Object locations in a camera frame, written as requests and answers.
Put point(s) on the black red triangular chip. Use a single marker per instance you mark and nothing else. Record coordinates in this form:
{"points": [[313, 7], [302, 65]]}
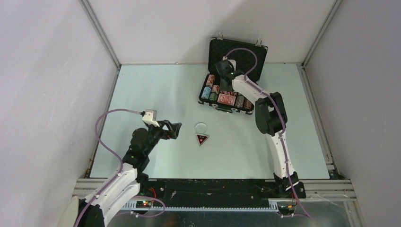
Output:
{"points": [[201, 138]]}

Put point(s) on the red white chip stack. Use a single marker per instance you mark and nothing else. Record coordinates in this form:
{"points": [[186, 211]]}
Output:
{"points": [[215, 89]]}

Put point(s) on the blue white chip stack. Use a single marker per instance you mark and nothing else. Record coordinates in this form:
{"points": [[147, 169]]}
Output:
{"points": [[206, 93]]}

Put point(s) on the clear round dealer button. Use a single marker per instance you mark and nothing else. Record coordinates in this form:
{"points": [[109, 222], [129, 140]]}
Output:
{"points": [[200, 127]]}

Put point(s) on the red card deck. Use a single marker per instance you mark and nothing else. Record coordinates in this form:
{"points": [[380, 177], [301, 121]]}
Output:
{"points": [[226, 99]]}

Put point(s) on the dark green chip stack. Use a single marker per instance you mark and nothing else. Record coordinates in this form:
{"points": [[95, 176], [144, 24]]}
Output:
{"points": [[213, 97]]}

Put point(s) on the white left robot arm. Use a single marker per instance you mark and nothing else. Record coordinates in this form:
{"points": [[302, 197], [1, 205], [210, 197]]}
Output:
{"points": [[98, 208]]}

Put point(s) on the black aluminium poker case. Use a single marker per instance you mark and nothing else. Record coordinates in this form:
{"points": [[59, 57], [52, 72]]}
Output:
{"points": [[250, 58]]}

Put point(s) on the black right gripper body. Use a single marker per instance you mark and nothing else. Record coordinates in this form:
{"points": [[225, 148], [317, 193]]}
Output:
{"points": [[222, 87]]}

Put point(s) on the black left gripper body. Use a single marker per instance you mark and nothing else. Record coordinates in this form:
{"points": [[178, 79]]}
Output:
{"points": [[155, 133]]}

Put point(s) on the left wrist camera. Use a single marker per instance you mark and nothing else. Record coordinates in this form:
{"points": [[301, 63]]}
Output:
{"points": [[149, 117]]}

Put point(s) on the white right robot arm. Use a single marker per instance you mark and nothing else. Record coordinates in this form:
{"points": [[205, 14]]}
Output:
{"points": [[270, 118]]}

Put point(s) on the red white chip roll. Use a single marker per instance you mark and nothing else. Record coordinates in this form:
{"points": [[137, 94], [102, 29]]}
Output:
{"points": [[210, 80]]}

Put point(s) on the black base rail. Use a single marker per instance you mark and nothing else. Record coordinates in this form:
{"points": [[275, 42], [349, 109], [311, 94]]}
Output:
{"points": [[218, 193]]}

